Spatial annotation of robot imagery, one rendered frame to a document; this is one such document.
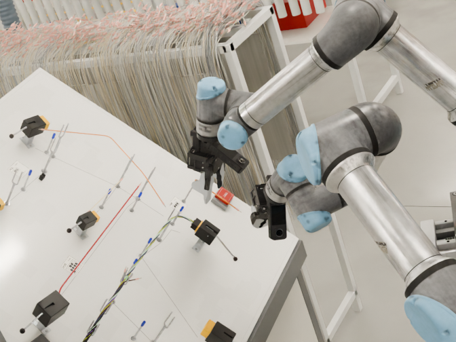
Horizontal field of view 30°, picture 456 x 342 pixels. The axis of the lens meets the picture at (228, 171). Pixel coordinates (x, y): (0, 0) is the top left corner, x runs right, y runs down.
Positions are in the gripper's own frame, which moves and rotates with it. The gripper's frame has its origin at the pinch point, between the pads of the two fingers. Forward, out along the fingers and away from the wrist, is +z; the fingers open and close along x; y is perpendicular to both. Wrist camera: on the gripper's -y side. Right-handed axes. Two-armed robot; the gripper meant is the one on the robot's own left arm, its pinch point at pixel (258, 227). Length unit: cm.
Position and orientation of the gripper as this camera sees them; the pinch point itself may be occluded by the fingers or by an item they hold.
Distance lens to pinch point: 239.3
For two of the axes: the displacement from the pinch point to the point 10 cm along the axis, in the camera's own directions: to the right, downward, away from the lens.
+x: -9.5, 0.7, -3.1
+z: -2.5, 4.4, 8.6
